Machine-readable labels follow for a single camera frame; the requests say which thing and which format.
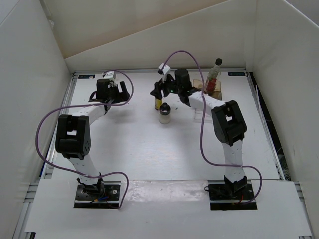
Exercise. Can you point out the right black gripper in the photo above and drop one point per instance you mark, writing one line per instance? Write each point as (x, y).
(156, 92)

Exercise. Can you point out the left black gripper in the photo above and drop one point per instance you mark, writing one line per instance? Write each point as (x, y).
(121, 97)

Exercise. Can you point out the red label sauce bottle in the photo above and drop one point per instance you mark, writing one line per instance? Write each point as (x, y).
(210, 83)

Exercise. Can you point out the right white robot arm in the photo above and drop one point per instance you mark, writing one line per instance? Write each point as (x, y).
(228, 123)

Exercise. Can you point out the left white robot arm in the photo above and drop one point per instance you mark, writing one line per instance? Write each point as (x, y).
(73, 139)

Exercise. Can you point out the front yellow label bottle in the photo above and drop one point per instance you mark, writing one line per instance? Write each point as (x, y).
(158, 103)

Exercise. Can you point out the white powder jar black cap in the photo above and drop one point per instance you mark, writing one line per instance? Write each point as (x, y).
(164, 113)

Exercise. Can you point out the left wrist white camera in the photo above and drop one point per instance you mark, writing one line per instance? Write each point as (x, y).
(110, 75)

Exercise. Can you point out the aluminium table frame rail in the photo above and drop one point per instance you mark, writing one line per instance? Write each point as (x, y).
(87, 72)

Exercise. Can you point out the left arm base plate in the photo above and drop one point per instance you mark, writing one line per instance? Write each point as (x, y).
(107, 198)

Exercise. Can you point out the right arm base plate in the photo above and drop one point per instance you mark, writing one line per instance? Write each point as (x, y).
(222, 200)

